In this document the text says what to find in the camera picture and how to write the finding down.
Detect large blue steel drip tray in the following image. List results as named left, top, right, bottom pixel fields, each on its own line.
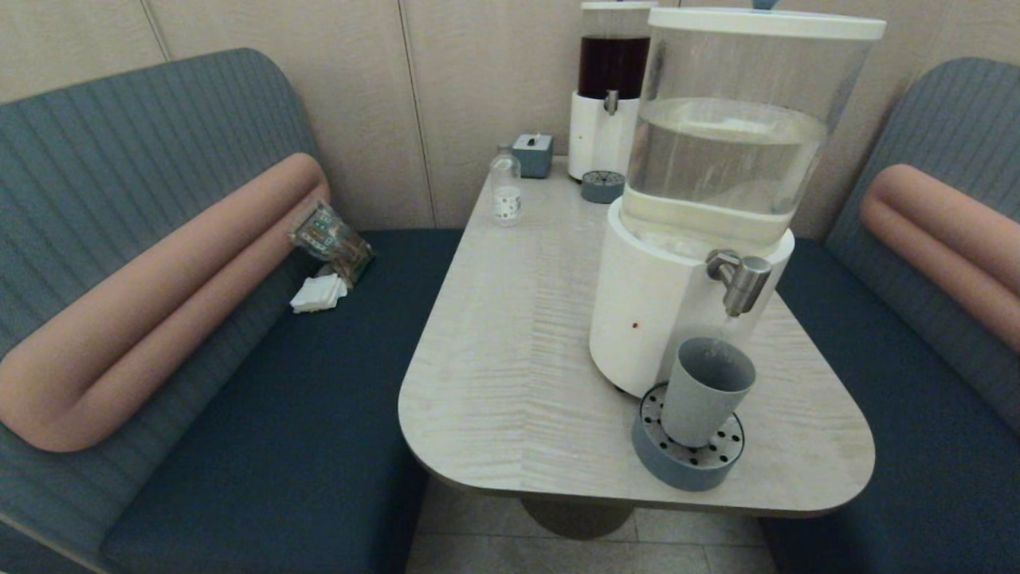
left=632, top=383, right=746, bottom=492

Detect dark drink dispenser white base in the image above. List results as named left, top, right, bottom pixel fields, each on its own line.
left=567, top=0, right=658, bottom=183

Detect white folded napkins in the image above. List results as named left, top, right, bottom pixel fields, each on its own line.
left=290, top=273, right=349, bottom=313

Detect steel water dispenser tap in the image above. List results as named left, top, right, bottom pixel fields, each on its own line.
left=706, top=249, right=774, bottom=318

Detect grey plastic cup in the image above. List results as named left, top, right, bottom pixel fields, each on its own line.
left=660, top=336, right=757, bottom=449

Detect clear plastic bottle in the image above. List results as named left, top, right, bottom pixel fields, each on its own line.
left=489, top=143, right=523, bottom=227

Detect bronze table pedestal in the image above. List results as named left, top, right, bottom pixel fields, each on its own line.
left=520, top=496, right=637, bottom=541

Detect blue-grey tissue box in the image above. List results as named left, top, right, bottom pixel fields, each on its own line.
left=512, top=132, right=554, bottom=179

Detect clear water dispenser white base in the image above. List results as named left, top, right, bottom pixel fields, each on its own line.
left=588, top=0, right=888, bottom=399

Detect blue ribbed booth sofa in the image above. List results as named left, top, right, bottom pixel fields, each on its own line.
left=0, top=46, right=463, bottom=574
left=757, top=56, right=1020, bottom=574

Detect clear green snack packet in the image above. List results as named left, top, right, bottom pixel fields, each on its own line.
left=288, top=199, right=375, bottom=285

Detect small blue steel drip tray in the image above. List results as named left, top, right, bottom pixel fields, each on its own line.
left=580, top=170, right=626, bottom=204

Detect pink bolster cushion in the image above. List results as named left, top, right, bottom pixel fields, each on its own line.
left=0, top=152, right=332, bottom=453
left=859, top=163, right=1020, bottom=356

